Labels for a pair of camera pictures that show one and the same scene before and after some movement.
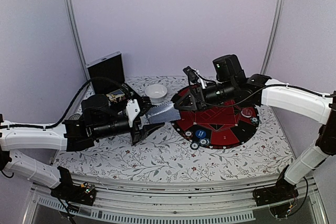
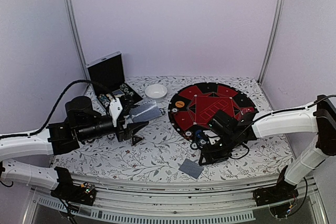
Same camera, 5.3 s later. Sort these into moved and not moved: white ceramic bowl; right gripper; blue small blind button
Moved: right gripper
Not moved: blue small blind button; white ceramic bowl
